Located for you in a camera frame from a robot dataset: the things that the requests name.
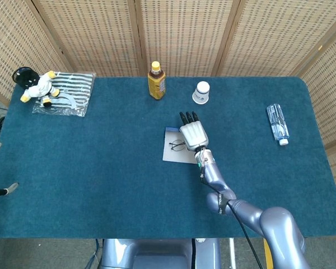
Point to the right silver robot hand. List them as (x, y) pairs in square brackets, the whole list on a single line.
[(194, 136)]

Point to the black eyeglasses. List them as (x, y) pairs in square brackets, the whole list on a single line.
[(180, 146)]

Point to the white and blue box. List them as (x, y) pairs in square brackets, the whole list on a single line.
[(170, 157)]

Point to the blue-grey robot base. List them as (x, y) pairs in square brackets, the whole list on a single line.
[(156, 252)]

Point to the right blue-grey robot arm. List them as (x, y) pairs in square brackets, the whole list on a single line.
[(274, 224)]

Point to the white paper cup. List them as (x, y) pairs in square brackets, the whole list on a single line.
[(201, 95)]

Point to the yellow tea bottle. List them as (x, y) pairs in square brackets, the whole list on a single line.
[(156, 87)]

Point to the black white plush toy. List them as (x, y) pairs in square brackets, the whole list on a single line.
[(40, 88)]

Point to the clear water bottle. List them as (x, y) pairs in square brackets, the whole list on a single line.
[(278, 123)]

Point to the blue carpet table cover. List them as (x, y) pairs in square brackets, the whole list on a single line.
[(100, 168)]

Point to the striped clear plastic bag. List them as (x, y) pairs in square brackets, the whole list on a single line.
[(75, 95)]

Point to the woven folding screen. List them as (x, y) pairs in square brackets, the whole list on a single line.
[(184, 33)]

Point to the white metal post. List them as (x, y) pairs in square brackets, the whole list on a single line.
[(232, 252)]

